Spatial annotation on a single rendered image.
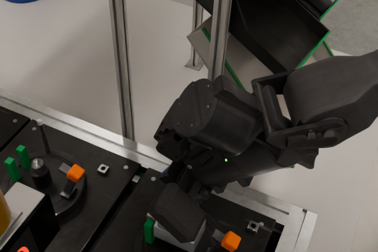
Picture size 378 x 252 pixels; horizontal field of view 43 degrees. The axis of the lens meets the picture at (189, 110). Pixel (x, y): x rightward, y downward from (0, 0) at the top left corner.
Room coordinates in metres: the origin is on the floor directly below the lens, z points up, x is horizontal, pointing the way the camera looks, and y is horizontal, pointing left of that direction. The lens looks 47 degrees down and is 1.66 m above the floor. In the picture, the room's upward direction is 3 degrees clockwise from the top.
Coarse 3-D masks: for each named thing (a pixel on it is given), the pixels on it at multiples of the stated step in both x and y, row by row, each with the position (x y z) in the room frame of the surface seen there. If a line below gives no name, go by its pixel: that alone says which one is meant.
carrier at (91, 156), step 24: (24, 144) 0.55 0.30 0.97; (48, 144) 0.55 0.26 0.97; (72, 144) 0.55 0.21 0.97; (0, 168) 0.49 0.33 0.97; (24, 168) 0.48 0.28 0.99; (48, 168) 0.46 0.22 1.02; (96, 168) 0.50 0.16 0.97; (120, 168) 0.50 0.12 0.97; (48, 192) 0.43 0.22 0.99; (72, 192) 0.43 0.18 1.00; (96, 192) 0.45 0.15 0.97; (120, 192) 0.45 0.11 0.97; (72, 216) 0.40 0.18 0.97; (96, 216) 0.40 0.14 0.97; (72, 240) 0.36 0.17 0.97
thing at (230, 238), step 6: (216, 234) 0.33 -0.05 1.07; (222, 234) 0.33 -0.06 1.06; (228, 234) 0.33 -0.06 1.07; (234, 234) 0.33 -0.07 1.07; (216, 240) 0.32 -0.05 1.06; (222, 240) 0.32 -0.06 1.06; (228, 240) 0.32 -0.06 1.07; (234, 240) 0.32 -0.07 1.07; (216, 246) 0.33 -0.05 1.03; (222, 246) 0.32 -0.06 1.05; (228, 246) 0.31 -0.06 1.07; (234, 246) 0.31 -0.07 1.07
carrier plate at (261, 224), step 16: (144, 176) 0.49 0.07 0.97; (144, 192) 0.45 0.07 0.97; (128, 208) 0.42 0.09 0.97; (144, 208) 0.42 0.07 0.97; (208, 208) 0.43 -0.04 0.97; (224, 208) 0.43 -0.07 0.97; (240, 208) 0.43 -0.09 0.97; (112, 224) 0.39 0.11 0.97; (128, 224) 0.39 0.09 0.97; (224, 224) 0.40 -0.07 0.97; (240, 224) 0.40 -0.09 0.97; (272, 224) 0.40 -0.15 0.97; (112, 240) 0.36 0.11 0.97; (128, 240) 0.36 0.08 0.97; (240, 240) 0.37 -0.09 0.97; (256, 240) 0.38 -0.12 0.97
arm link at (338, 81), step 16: (320, 64) 0.34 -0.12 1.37; (336, 64) 0.34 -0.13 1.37; (352, 64) 0.33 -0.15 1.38; (368, 64) 0.33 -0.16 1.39; (288, 80) 0.34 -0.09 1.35; (304, 80) 0.33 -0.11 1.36; (320, 80) 0.32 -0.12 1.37; (336, 80) 0.32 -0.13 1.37; (352, 80) 0.31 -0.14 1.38; (368, 80) 0.31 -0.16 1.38; (288, 96) 0.33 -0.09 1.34; (304, 96) 0.31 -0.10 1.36; (320, 96) 0.31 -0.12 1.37; (336, 96) 0.30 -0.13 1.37; (352, 96) 0.30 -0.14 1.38; (368, 96) 0.30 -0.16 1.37; (304, 112) 0.29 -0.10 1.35; (320, 112) 0.29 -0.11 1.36; (336, 112) 0.29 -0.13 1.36; (352, 112) 0.29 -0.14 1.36; (368, 112) 0.30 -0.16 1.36; (352, 128) 0.29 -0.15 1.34
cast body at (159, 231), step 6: (150, 216) 0.36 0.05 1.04; (156, 222) 0.35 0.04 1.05; (204, 222) 0.35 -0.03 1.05; (156, 228) 0.34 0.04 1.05; (162, 228) 0.34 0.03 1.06; (204, 228) 0.35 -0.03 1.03; (156, 234) 0.34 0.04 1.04; (162, 234) 0.34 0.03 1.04; (168, 234) 0.33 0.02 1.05; (198, 234) 0.33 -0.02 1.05; (168, 240) 0.33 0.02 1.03; (174, 240) 0.33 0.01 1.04; (198, 240) 0.33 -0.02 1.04; (180, 246) 0.33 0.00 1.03; (186, 246) 0.32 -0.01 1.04; (192, 246) 0.32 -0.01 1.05
